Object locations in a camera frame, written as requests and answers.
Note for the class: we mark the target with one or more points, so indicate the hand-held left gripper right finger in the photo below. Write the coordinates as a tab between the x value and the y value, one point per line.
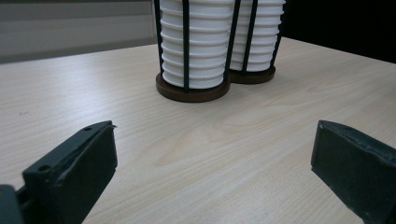
358	168

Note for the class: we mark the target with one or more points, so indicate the short stack of white cups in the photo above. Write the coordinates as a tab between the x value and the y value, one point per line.
205	46

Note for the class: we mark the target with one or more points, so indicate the tall stack of white cups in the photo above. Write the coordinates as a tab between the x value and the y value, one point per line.
264	37

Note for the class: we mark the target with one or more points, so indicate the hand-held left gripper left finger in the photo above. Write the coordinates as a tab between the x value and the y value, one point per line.
71	174

